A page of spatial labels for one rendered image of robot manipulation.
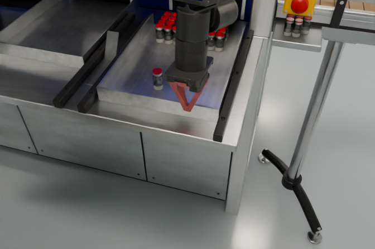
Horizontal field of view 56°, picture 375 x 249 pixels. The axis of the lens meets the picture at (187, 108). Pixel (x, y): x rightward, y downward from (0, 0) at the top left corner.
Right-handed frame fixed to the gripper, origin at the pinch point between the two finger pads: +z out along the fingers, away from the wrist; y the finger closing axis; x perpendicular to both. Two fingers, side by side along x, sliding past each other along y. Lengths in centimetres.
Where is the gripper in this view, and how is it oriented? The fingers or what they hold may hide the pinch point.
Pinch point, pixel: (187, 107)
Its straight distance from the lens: 68.9
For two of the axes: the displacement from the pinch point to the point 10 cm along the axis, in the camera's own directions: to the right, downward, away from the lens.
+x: -9.5, -2.1, 2.3
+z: -0.5, 8.3, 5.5
